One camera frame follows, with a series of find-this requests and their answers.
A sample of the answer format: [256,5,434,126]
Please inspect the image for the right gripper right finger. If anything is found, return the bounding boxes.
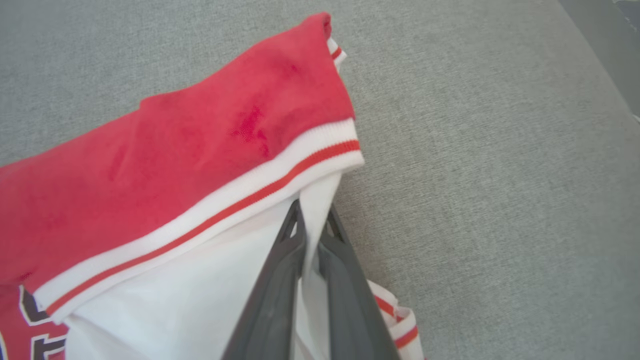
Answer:
[317,206,402,360]

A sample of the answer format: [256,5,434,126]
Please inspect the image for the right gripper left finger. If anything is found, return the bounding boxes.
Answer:
[221,199,308,360]

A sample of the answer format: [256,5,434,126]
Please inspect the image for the red and white jersey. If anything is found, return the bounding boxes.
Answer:
[0,12,427,360]

